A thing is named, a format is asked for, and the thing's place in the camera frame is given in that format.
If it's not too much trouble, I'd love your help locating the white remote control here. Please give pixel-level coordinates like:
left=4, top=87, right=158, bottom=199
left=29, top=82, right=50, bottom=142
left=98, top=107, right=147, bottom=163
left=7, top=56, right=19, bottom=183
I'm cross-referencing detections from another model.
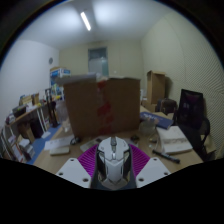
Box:
left=79, top=139, right=101, bottom=153

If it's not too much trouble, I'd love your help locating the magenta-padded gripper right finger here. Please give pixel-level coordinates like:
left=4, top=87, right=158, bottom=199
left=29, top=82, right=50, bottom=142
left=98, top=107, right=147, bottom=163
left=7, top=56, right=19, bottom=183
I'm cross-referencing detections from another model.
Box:
left=128, top=146, right=172, bottom=188

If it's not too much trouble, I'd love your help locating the blue book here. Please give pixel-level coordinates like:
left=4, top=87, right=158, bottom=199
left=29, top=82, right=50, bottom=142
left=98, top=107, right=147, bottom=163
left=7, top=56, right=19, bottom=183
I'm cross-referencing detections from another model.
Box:
left=139, top=111, right=175, bottom=130

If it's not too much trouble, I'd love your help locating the black marker pen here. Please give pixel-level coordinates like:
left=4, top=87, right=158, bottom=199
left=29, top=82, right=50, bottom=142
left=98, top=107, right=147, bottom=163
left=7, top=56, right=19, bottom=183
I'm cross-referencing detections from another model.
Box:
left=152, top=149, right=181, bottom=165

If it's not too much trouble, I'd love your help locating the cluttered shelf unit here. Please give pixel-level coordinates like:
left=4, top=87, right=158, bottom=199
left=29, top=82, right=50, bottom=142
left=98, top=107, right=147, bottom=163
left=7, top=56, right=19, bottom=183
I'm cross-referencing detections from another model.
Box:
left=0, top=93, right=51, bottom=164

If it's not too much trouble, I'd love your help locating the white book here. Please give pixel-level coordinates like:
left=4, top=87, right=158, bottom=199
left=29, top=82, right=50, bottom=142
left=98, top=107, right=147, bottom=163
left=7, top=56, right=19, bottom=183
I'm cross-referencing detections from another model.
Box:
left=155, top=125, right=194, bottom=155

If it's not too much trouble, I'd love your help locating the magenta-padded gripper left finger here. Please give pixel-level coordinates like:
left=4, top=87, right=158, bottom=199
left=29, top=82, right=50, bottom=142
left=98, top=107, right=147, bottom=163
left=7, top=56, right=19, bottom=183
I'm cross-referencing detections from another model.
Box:
left=55, top=146, right=100, bottom=189

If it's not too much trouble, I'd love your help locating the white and grey computer mouse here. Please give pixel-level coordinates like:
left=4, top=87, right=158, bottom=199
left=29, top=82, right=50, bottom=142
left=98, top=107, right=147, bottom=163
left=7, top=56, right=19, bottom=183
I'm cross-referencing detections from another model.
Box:
left=90, top=135, right=138, bottom=191

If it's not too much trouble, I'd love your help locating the small flat white box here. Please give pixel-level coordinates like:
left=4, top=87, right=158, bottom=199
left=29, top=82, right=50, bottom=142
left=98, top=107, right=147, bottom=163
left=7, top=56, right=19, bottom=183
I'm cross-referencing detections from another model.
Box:
left=49, top=145, right=71, bottom=157

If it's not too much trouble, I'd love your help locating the dark bag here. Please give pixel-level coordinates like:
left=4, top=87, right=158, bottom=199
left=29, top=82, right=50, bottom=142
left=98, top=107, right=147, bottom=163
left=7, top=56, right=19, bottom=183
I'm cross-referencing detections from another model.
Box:
left=156, top=98, right=178, bottom=116

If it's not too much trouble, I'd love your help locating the black office chair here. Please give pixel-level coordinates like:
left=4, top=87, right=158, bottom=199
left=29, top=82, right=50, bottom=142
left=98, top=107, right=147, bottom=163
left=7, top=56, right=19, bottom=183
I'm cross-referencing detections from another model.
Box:
left=174, top=88, right=214, bottom=161

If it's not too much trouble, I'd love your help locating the blue and white box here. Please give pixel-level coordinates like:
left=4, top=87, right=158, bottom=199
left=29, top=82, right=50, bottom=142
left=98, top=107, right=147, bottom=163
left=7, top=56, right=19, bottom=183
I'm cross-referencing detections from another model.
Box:
left=49, top=66, right=72, bottom=88

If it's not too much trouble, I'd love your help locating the tall open cardboard box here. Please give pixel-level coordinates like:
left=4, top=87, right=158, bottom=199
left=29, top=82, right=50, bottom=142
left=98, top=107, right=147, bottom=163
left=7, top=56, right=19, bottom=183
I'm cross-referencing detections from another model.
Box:
left=146, top=69, right=167, bottom=106

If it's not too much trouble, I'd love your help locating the long ceiling light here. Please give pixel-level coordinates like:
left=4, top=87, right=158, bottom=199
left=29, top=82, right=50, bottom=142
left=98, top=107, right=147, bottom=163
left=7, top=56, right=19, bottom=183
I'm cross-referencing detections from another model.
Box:
left=79, top=11, right=92, bottom=32

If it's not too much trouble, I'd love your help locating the large brown cardboard box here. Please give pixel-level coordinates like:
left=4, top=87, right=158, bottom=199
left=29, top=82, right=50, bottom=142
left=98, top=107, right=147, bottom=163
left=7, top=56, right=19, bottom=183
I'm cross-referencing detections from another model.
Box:
left=63, top=77, right=142, bottom=138

